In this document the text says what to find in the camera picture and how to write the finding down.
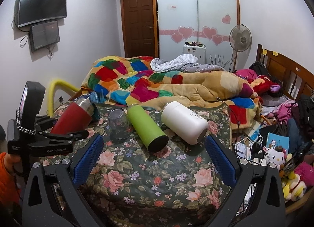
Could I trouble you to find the clear glass cup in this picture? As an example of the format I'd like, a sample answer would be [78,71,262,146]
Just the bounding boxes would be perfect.
[108,108,131,143]

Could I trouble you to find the colourful patchwork blanket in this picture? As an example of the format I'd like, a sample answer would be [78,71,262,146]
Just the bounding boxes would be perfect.
[81,56,261,130]

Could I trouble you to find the yellow plush toy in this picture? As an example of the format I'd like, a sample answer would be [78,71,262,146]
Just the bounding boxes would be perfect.
[282,171,307,202]

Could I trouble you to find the wall mounted black television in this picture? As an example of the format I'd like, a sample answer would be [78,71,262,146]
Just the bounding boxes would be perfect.
[17,0,67,27]

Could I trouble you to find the red thermos flask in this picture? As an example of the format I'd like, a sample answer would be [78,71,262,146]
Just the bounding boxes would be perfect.
[51,98,94,135]

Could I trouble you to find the white cow plush toy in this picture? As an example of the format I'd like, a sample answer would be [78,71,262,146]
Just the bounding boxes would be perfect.
[263,146,286,170]

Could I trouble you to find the grey white crumpled cloth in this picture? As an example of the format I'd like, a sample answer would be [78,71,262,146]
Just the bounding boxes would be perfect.
[150,54,225,73]

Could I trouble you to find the orange sleeve forearm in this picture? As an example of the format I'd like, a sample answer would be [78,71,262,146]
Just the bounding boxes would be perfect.
[0,153,21,208]

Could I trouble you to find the brown wooden door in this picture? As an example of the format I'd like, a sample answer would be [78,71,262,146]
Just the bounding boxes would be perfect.
[121,0,155,58]

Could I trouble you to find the red plush toy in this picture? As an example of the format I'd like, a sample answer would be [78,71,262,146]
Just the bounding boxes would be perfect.
[250,75,282,96]

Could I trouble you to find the wooden headboard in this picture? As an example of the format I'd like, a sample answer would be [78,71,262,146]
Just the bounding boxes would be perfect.
[256,44,313,100]

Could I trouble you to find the sliding wardrobe with hearts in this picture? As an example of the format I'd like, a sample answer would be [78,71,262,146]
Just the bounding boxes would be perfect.
[156,0,239,71]

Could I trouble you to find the green thermos bottle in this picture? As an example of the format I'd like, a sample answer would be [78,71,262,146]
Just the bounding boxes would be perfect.
[127,105,169,153]

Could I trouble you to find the blue white box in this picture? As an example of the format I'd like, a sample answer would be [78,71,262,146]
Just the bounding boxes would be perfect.
[266,132,289,153]

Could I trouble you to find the yellow foam tube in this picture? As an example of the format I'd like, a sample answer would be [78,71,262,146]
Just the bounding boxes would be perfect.
[46,79,79,117]

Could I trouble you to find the standing electric fan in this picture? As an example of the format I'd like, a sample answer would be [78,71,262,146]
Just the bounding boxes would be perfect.
[229,24,252,72]

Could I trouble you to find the small black wall monitor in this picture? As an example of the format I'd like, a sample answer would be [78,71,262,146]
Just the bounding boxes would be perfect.
[29,21,60,52]

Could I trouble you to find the pink clothes pile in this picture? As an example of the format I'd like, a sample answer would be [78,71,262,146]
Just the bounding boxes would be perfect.
[235,69,258,83]

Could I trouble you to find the white thermos bottle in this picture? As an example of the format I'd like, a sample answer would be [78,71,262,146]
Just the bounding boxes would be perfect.
[161,101,209,145]

